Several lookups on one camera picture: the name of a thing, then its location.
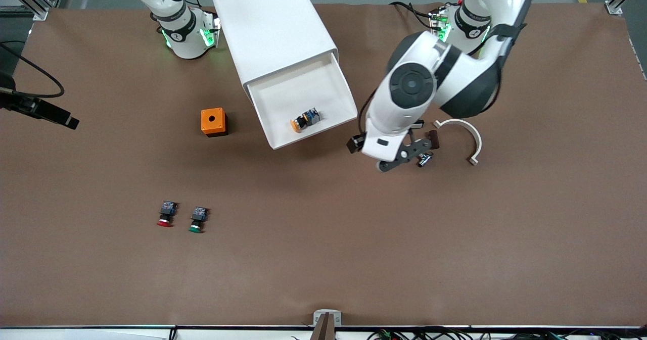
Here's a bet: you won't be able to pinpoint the yellow push button switch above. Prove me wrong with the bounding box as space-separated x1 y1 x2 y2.
290 108 321 133

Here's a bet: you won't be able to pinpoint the white drawer with deep tray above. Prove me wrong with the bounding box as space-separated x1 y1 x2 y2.
247 52 358 150

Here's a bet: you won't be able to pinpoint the white drawer cabinet housing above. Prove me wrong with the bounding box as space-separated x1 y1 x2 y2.
212 0 338 95

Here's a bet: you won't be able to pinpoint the brown table cover sheet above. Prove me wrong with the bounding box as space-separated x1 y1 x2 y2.
0 2 647 328

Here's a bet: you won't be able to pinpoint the orange box with hole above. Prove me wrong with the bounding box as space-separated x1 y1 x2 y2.
201 108 228 138

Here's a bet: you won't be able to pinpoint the brown mounting bar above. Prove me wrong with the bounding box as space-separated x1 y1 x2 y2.
310 312 337 340

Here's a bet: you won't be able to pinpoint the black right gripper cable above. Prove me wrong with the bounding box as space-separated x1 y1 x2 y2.
0 41 66 100

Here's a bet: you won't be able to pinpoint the white half-ring pipe clamp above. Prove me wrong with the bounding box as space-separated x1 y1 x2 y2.
433 119 483 167

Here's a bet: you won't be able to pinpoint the red push button switch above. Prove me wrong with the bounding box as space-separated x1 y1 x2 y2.
156 201 178 228

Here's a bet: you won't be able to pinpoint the black arm base cable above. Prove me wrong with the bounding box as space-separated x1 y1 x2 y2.
389 1 436 30

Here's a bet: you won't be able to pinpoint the green push button switch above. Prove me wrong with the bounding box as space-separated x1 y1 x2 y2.
188 207 210 233

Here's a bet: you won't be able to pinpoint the grey metal mount bracket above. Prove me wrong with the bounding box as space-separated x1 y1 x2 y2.
313 309 342 328

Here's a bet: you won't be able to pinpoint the tangled black cables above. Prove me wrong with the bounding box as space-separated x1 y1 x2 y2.
369 327 647 340

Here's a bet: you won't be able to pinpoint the white table edge rail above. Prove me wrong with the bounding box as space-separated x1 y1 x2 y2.
0 325 647 340

